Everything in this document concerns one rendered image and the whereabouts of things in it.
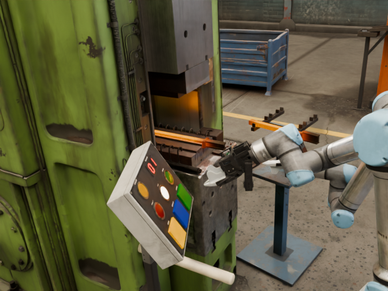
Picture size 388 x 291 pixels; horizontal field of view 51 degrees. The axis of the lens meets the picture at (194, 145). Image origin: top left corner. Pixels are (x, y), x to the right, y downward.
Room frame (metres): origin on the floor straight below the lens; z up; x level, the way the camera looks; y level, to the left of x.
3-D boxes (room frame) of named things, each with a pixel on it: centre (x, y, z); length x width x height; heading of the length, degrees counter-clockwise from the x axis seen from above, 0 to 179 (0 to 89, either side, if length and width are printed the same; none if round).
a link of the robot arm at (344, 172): (1.35, -0.57, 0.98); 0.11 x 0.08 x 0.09; 58
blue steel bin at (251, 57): (5.68, -0.73, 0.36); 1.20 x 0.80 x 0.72; 60
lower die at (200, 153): (1.76, 0.14, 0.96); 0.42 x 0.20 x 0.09; 58
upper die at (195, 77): (1.76, 0.14, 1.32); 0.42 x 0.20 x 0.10; 58
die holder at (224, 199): (1.81, 0.12, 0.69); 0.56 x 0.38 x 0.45; 58
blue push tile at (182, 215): (1.11, 0.06, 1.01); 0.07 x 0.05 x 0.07; 173
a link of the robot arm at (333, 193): (1.33, -0.56, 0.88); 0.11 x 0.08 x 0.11; 166
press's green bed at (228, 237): (1.81, 0.12, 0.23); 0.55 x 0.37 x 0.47; 58
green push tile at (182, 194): (1.21, 0.05, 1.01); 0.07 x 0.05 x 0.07; 173
